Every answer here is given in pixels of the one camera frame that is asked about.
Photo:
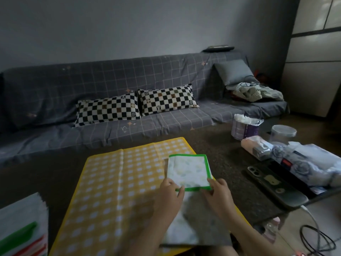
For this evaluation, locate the person's left hand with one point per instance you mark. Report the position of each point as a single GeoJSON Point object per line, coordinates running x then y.
{"type": "Point", "coordinates": [166, 202]}

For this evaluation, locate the person's right hand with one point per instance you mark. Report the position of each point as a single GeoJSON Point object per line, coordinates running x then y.
{"type": "Point", "coordinates": [221, 201]}

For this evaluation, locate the person's right thumb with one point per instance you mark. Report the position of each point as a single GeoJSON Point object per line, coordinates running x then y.
{"type": "Point", "coordinates": [206, 194]}

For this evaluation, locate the person's left thumb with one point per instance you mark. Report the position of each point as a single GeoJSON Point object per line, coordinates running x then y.
{"type": "Point", "coordinates": [181, 192]}

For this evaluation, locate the green-edged white cloth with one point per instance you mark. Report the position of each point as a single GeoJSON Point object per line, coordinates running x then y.
{"type": "Point", "coordinates": [190, 173]}

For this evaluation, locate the person's left forearm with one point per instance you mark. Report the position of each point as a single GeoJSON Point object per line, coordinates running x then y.
{"type": "Point", "coordinates": [150, 238]}

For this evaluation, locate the person's right forearm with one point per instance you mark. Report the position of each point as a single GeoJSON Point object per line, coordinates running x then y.
{"type": "Point", "coordinates": [253, 238]}

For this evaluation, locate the yellow checkered mat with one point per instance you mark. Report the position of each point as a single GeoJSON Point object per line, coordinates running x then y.
{"type": "Point", "coordinates": [117, 189]}

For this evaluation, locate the small silver box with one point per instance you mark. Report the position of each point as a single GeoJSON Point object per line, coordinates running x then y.
{"type": "Point", "coordinates": [259, 152]}

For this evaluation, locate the pink tissue pack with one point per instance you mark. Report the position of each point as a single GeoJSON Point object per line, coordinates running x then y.
{"type": "Point", "coordinates": [253, 145]}

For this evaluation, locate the phone in dark case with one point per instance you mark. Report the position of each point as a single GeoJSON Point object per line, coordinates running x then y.
{"type": "Point", "coordinates": [275, 187]}

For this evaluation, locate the translucent plastic bottle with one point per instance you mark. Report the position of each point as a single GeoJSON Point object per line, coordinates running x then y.
{"type": "Point", "coordinates": [271, 229]}

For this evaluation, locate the purple can with white bag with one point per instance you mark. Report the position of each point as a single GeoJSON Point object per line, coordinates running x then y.
{"type": "Point", "coordinates": [243, 129]}

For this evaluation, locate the black tablet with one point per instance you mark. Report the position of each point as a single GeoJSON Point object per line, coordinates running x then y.
{"type": "Point", "coordinates": [298, 181]}

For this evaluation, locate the black and white checkered pillow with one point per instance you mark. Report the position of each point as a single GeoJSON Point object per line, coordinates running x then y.
{"type": "Point", "coordinates": [108, 109]}
{"type": "Point", "coordinates": [167, 99]}

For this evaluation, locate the translucent jar with lid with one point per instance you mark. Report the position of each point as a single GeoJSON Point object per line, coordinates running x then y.
{"type": "Point", "coordinates": [282, 133]}

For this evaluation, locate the blue and white patterned pack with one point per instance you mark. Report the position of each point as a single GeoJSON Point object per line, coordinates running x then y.
{"type": "Point", "coordinates": [306, 161]}

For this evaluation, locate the pile of light clothes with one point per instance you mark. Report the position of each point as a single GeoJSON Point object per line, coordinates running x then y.
{"type": "Point", "coordinates": [253, 91]}

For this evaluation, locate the plain grey cushion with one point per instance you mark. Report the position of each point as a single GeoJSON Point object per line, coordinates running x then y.
{"type": "Point", "coordinates": [234, 71]}

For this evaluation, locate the grey grid-patterned sofa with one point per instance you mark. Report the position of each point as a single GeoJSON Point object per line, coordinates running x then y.
{"type": "Point", "coordinates": [106, 85]}

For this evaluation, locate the flat black device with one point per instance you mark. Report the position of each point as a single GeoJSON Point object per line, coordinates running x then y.
{"type": "Point", "coordinates": [219, 48]}

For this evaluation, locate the stack of striped cloths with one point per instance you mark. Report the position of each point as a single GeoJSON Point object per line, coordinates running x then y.
{"type": "Point", "coordinates": [22, 226]}

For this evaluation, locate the beige panelled wardrobe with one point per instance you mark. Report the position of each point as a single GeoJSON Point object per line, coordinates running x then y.
{"type": "Point", "coordinates": [314, 53]}

